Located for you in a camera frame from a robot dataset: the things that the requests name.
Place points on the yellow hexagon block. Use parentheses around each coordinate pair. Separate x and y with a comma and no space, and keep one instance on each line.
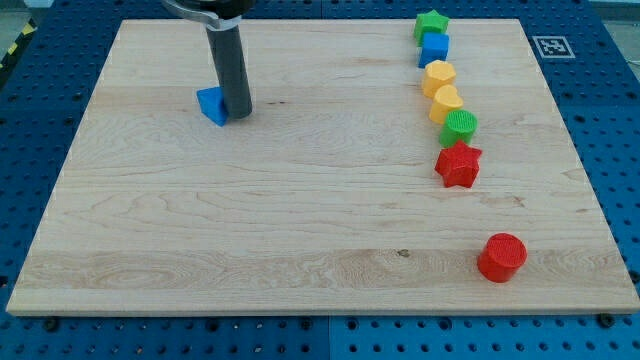
(437,74)

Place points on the blue triangle block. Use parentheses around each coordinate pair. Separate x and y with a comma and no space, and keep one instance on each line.
(212,105)

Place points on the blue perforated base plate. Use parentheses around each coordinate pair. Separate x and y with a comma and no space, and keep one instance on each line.
(47,92)

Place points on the green circle block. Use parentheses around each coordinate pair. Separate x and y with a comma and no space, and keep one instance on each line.
(459,125)

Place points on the red star block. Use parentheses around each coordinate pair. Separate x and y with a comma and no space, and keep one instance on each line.
(458,165)

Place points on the wooden board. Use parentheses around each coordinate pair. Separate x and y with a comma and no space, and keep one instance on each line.
(325,199)

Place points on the red circle block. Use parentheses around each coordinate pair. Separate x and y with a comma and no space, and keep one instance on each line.
(502,256)

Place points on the white fiducial marker tag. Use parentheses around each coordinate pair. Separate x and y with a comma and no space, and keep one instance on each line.
(553,47)

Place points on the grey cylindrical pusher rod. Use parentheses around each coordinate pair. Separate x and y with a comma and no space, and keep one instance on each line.
(228,58)

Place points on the blue cube block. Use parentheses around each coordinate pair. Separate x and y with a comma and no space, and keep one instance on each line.
(435,46)

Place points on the green star block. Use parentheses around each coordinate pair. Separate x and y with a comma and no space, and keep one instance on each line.
(429,22)

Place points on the yellow heart block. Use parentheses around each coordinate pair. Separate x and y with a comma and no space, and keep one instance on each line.
(445,100)

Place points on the black tool mount with clamp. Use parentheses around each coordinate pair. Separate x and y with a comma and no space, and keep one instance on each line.
(214,14)

